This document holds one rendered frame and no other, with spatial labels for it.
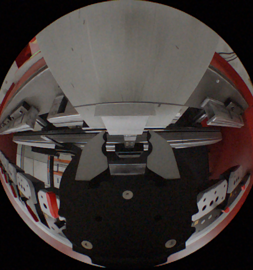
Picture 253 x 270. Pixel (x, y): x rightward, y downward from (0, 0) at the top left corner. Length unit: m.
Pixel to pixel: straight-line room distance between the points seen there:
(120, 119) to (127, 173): 0.11
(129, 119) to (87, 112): 0.08
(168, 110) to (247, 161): 0.82
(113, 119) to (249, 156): 0.90
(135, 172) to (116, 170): 0.04
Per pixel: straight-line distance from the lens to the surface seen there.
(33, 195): 0.37
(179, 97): 0.15
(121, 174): 0.20
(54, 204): 0.22
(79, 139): 0.52
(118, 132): 0.24
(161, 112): 0.17
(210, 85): 0.38
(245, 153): 0.89
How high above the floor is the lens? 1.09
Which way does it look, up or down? 20 degrees down
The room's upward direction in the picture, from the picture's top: 179 degrees clockwise
